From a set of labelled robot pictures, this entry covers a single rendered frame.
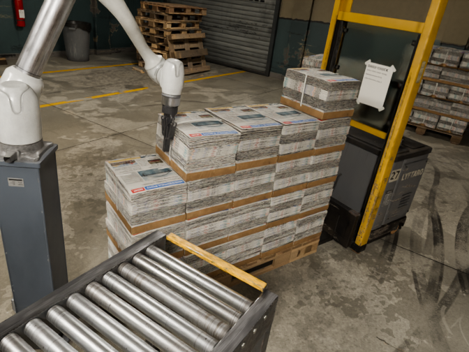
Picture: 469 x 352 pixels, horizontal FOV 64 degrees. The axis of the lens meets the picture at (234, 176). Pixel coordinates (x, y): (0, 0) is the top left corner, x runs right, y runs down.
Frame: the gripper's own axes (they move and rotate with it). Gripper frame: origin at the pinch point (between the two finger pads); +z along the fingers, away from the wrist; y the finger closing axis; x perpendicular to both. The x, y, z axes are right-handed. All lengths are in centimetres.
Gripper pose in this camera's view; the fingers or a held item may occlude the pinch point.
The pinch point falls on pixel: (166, 144)
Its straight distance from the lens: 190.0
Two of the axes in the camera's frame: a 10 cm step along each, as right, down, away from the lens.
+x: -8.0, 1.1, -5.9
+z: -1.6, 9.0, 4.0
